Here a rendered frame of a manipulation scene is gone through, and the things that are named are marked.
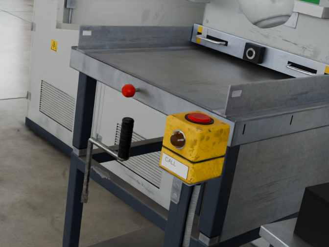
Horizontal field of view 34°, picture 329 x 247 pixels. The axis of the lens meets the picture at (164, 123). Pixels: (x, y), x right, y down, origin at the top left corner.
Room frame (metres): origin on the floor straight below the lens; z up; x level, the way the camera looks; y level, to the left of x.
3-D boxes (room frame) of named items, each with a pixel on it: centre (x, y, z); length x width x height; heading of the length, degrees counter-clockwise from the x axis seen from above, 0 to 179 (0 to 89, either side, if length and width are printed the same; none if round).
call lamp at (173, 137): (0.82, -0.02, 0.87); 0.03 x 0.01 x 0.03; 45
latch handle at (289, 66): (1.43, -0.35, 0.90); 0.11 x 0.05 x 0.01; 45
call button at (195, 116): (0.85, -0.06, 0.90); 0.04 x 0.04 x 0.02
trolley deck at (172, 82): (1.49, -0.17, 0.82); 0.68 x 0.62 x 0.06; 135
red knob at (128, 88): (1.24, 0.09, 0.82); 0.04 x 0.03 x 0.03; 135
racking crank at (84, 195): (1.29, 0.14, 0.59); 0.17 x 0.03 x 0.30; 45
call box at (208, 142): (0.85, -0.06, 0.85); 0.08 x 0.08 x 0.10; 45
